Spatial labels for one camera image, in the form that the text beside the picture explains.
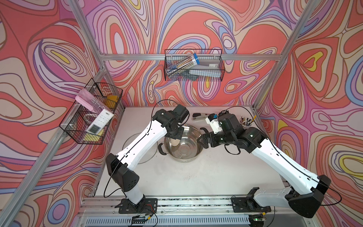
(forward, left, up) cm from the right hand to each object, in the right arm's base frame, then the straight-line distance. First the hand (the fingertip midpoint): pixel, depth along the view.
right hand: (206, 142), depth 71 cm
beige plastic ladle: (+14, +17, -22) cm, 31 cm away
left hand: (+6, +15, -2) cm, 16 cm away
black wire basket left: (+11, +63, +6) cm, 64 cm away
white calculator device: (+8, +52, +9) cm, 54 cm away
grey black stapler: (+34, 0, -19) cm, 39 cm away
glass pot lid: (+6, +35, -25) cm, 43 cm away
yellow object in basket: (+23, +51, +10) cm, 57 cm away
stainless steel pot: (+10, +8, -25) cm, 28 cm away
